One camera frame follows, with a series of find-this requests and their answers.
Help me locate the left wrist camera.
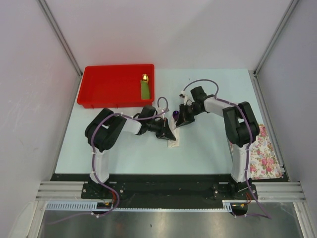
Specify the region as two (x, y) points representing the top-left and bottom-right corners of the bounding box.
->
(161, 107), (169, 117)

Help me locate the white paper napkin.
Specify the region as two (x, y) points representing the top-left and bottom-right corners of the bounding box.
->
(167, 118), (180, 148)

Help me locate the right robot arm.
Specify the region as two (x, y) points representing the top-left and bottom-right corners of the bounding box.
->
(176, 86), (260, 199)

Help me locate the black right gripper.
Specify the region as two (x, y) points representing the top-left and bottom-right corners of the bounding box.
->
(175, 104), (203, 128)

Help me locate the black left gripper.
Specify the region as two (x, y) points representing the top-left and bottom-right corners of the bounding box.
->
(147, 118), (175, 141)

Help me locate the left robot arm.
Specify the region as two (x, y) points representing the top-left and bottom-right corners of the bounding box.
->
(85, 106), (176, 198)

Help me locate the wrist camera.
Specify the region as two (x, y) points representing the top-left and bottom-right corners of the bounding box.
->
(179, 91), (191, 105)
(161, 107), (169, 117)

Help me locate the floral tray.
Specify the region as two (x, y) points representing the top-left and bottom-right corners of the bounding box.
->
(229, 124), (282, 182)

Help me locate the red plastic bin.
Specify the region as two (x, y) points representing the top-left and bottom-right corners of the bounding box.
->
(77, 64), (155, 109)

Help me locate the aluminium frame rail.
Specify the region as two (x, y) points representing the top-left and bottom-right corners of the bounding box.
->
(36, 181), (84, 201)

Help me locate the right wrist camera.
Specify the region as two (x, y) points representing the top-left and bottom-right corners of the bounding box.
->
(179, 91), (191, 105)

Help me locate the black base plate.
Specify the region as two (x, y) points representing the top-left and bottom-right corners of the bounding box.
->
(51, 174), (258, 210)

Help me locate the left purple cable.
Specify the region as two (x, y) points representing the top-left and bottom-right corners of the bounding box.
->
(46, 96), (170, 225)

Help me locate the white cable duct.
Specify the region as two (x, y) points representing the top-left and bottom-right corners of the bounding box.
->
(46, 200), (235, 213)

